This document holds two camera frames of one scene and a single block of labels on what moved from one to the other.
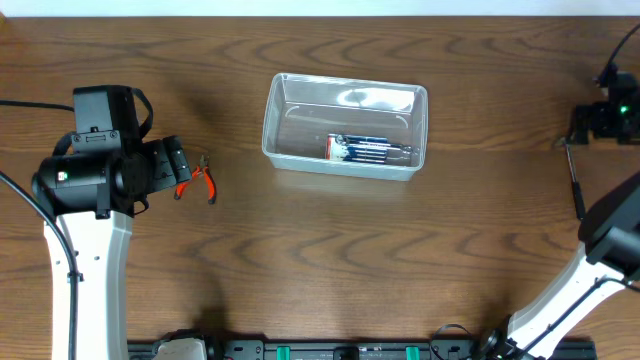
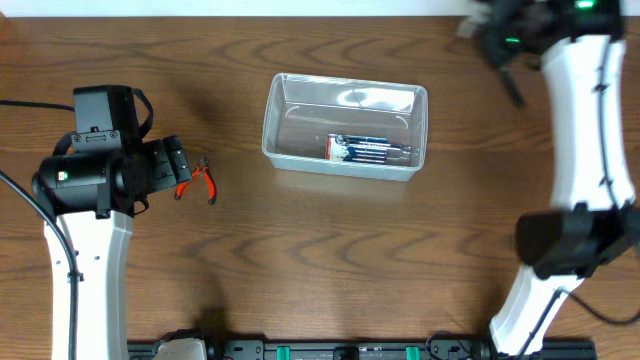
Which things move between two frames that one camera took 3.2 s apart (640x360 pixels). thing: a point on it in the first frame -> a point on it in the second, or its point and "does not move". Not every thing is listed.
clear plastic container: x=345 y=127 does not move
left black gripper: x=176 y=160 does not move
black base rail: x=379 y=350 does not move
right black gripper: x=582 y=122 -> x=498 y=51
